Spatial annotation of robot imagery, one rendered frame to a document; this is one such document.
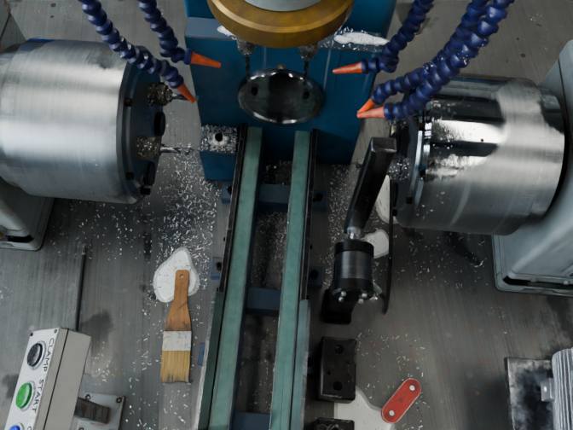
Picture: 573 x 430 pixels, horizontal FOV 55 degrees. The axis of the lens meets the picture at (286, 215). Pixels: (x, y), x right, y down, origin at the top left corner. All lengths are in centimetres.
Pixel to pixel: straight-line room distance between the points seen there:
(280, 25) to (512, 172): 39
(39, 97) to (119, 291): 40
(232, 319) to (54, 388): 29
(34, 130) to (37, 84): 6
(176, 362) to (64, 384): 29
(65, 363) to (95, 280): 34
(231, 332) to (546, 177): 52
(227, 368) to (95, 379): 26
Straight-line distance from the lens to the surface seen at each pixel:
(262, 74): 92
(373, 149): 65
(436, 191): 81
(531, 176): 84
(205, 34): 89
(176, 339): 102
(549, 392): 91
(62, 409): 78
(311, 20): 64
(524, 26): 151
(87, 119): 82
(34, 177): 89
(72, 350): 78
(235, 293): 92
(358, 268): 81
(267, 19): 64
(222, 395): 89
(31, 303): 112
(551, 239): 93
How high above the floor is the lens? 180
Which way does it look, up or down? 65 degrees down
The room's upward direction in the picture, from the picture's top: 4 degrees clockwise
